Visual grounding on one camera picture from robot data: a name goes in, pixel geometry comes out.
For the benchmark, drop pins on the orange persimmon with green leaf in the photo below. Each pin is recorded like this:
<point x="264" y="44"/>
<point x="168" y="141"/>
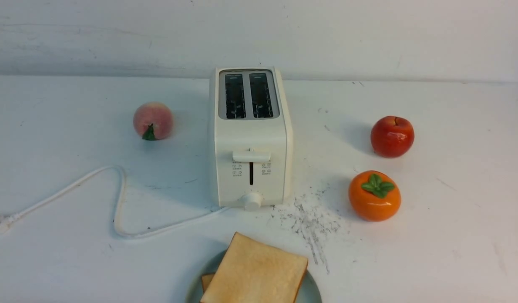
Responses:
<point x="374" y="196"/>

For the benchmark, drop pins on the light blue round plate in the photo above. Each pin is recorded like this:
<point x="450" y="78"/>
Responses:
<point x="308" y="293"/>

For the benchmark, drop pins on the toast slice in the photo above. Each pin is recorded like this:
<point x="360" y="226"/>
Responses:
<point x="206" y="280"/>
<point x="254" y="272"/>

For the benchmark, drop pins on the red apple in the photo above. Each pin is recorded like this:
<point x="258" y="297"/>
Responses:
<point x="392" y="136"/>

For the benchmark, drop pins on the pink peach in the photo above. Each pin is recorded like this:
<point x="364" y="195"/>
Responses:
<point x="153" y="121"/>

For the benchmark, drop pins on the white two-slot toaster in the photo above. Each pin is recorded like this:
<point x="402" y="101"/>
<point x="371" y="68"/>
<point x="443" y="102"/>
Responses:
<point x="250" y="142"/>

